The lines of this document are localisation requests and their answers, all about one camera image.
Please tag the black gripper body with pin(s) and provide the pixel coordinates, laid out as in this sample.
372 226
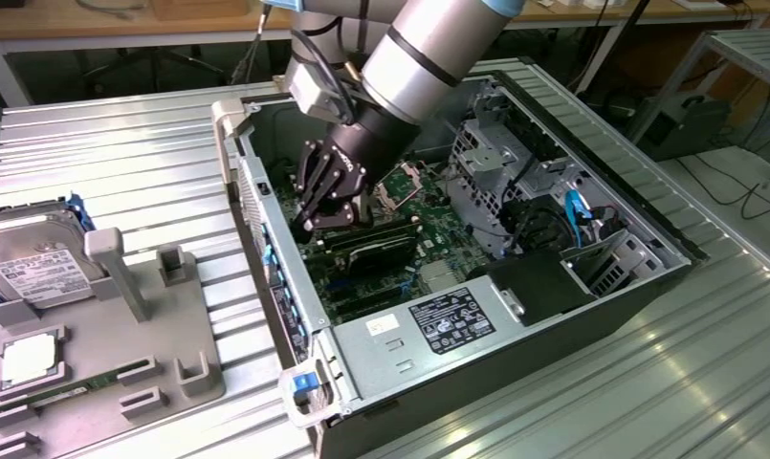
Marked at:
385 138

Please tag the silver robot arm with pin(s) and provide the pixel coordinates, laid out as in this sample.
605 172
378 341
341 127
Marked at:
424 62

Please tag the metal socket cover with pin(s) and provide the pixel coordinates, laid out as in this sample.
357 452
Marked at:
409 167

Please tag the green Dell motherboard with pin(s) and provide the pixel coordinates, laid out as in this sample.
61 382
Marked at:
436 225

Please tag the silver metal drive cage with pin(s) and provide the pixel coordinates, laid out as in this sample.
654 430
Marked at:
486 162

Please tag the black long expansion slot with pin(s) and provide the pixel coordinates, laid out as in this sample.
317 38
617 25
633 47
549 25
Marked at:
372 295
376 305

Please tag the silver chipset heatsink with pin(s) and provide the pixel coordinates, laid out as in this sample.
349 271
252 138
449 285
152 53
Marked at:
437 277

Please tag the grey power supply unit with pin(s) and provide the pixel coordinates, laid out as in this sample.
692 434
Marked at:
385 354

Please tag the black plastic cover box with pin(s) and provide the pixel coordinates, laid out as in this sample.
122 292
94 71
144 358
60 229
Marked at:
538 282

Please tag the grey parts rack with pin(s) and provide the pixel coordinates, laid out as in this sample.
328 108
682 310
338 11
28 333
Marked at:
104 344

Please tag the hard disk with blue carrier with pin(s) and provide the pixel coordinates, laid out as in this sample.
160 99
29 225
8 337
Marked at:
34 268

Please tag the silver vented disk bay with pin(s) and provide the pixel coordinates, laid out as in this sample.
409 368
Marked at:
614 268

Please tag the green RAM stick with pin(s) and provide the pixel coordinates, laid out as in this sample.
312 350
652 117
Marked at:
104 380

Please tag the black box on floor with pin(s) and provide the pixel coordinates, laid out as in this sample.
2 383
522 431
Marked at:
690 129

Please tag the black open PC case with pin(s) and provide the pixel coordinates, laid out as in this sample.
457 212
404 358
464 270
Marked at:
614 334

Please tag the silver CPU chip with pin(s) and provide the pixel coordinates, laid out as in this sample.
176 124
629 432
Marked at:
30 358

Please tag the wooden desk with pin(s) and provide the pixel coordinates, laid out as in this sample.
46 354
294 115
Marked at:
72 26

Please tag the metal slat side table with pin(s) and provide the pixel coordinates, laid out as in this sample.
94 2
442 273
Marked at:
754 52

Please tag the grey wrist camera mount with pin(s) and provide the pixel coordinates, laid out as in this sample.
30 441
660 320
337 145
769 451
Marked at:
314 91

